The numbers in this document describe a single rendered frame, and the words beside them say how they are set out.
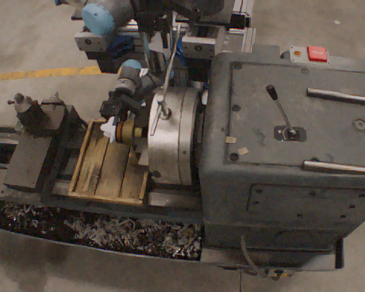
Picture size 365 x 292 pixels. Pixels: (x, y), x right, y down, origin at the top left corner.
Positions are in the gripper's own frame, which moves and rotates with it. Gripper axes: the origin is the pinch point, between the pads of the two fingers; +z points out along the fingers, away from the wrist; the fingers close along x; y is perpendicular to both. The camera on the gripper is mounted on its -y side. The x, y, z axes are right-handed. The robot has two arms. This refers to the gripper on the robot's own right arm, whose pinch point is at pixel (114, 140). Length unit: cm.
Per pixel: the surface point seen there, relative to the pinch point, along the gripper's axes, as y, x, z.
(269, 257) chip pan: -59, -54, 20
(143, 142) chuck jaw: -10.9, 2.1, 1.4
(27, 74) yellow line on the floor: 159, -108, -131
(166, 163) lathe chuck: -20.6, 6.6, 10.5
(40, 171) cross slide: 31.9, -11.5, 9.5
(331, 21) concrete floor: -128, -108, -221
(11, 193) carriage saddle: 45, -16, 19
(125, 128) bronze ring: -4.4, 3.9, -2.5
